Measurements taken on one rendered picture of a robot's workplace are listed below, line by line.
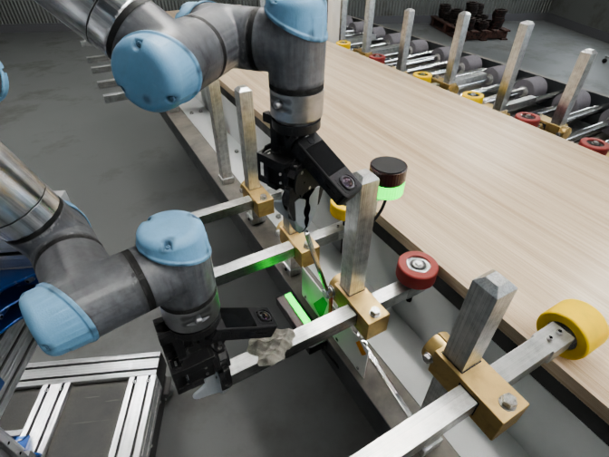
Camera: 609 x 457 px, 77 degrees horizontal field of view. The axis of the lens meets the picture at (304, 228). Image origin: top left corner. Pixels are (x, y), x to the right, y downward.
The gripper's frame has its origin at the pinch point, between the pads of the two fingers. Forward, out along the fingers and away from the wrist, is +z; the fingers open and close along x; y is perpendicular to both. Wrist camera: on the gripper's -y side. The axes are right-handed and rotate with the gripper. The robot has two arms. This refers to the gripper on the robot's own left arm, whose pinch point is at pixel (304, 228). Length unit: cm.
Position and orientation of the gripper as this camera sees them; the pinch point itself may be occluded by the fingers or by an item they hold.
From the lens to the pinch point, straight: 66.8
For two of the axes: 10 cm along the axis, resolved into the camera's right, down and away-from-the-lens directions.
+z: -0.2, 7.6, 6.5
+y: -7.6, -4.3, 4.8
